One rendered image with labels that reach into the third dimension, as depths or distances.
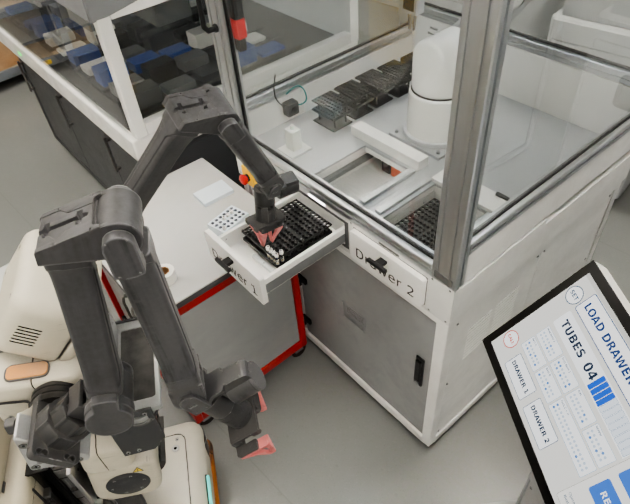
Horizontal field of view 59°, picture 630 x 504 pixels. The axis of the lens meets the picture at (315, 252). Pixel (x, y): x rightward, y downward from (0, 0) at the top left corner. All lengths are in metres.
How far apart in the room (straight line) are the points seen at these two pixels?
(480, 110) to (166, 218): 1.29
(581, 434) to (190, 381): 0.72
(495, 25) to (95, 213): 0.73
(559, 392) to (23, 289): 1.01
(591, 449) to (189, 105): 0.97
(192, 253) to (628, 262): 2.14
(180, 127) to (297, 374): 1.58
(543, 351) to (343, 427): 1.21
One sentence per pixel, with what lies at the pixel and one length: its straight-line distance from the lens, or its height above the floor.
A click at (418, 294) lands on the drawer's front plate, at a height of 0.87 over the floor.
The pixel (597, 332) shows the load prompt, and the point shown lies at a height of 1.15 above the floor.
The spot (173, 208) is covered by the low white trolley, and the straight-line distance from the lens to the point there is 2.13.
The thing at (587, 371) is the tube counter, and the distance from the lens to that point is 1.21.
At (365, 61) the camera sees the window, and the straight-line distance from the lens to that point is 1.36.
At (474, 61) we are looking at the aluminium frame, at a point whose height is 1.56.
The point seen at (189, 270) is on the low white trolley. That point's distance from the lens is 1.87.
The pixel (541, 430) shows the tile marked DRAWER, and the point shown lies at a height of 1.00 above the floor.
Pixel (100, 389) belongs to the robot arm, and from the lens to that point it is 0.96.
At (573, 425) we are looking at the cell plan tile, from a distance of 1.20.
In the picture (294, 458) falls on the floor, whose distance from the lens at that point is 2.28.
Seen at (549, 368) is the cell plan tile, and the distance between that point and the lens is 1.25.
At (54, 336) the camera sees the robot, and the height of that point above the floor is 1.29.
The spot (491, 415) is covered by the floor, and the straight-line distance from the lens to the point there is 2.40.
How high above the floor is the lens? 2.05
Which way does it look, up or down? 44 degrees down
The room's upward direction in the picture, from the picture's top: 5 degrees counter-clockwise
